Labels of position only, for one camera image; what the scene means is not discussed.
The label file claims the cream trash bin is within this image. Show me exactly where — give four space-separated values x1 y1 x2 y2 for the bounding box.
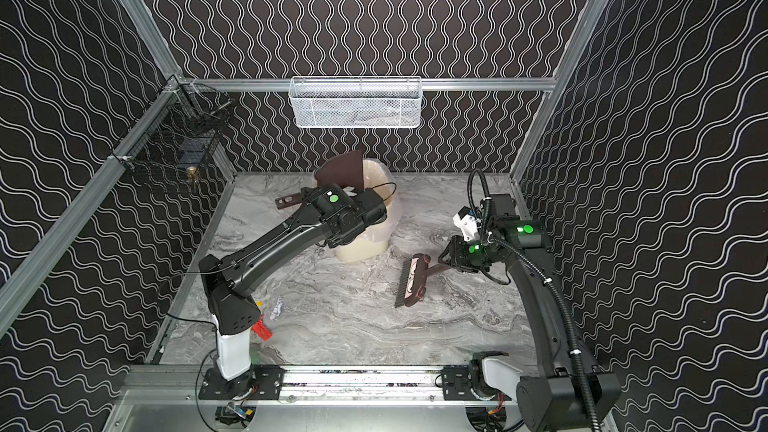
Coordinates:
332 158 402 263

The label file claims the black corrugated cable conduit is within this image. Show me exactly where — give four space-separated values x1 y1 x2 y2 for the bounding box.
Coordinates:
466 169 604 432

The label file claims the white wire wall basket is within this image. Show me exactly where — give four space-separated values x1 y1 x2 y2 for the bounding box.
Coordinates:
288 76 424 129

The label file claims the red paper scrap left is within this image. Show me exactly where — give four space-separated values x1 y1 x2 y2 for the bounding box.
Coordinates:
251 317 273 341

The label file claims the brown cartoon-face hand broom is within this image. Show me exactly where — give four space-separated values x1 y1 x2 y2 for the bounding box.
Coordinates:
394 253 450 308

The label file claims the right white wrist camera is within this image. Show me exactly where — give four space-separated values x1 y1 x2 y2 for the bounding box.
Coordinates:
453 207 481 242

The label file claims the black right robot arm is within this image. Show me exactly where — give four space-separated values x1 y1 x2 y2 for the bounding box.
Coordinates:
439 194 621 431

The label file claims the small brass bell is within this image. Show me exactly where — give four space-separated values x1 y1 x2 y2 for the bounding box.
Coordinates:
186 166 200 187

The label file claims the black wire wall basket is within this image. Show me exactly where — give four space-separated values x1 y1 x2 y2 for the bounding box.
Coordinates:
121 83 234 196

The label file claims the brown plastic dustpan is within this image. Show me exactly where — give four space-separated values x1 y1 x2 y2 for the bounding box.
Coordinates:
274 151 364 214

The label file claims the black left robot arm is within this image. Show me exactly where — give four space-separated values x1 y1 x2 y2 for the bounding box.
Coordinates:
199 184 387 381

